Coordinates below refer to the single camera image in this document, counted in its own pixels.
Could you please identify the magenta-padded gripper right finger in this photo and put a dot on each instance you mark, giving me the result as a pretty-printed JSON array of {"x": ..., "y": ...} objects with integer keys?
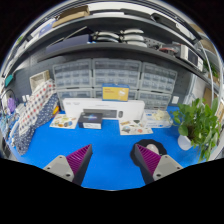
[{"x": 160, "y": 166}]

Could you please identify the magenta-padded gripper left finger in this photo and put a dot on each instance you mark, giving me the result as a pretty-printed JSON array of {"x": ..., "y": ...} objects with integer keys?
[{"x": 68, "y": 168}]

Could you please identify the colourful sticker sheet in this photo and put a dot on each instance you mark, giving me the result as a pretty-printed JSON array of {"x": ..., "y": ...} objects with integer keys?
[
  {"x": 63, "y": 121},
  {"x": 133, "y": 127}
]

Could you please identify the navy polka dot cloth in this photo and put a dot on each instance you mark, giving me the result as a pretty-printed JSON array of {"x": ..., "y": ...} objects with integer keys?
[{"x": 30, "y": 136}]

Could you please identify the small black box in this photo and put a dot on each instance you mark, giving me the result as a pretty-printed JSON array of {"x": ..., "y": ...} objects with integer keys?
[{"x": 90, "y": 120}]

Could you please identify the green potted plant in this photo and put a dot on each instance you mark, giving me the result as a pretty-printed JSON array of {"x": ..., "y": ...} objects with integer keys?
[{"x": 196, "y": 123}]

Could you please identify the yellow plastic object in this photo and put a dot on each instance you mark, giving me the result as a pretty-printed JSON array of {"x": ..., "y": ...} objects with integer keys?
[{"x": 56, "y": 110}]

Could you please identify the white keyboard box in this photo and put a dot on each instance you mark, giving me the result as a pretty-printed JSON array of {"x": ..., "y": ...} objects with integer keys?
[{"x": 73, "y": 104}]

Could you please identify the red blue checkered cloth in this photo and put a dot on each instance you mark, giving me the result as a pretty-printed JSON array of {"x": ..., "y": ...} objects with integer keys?
[{"x": 35, "y": 106}]

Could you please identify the purple object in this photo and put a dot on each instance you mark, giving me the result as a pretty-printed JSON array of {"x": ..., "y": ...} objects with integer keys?
[{"x": 11, "y": 105}]

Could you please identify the yellow and blue box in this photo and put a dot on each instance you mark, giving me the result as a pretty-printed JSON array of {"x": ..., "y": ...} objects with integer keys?
[{"x": 115, "y": 92}]

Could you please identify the beige plastic basket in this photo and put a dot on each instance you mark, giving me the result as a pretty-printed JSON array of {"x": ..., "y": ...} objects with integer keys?
[{"x": 39, "y": 80}]

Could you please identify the teal object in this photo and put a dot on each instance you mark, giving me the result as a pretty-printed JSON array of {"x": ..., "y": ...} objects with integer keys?
[{"x": 9, "y": 80}]

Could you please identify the white wall socket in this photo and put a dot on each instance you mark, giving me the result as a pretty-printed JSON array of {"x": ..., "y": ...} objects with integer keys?
[{"x": 175, "y": 100}]

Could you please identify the grey wall shelf unit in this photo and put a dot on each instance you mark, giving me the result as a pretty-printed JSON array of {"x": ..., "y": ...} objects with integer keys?
[{"x": 116, "y": 46}]

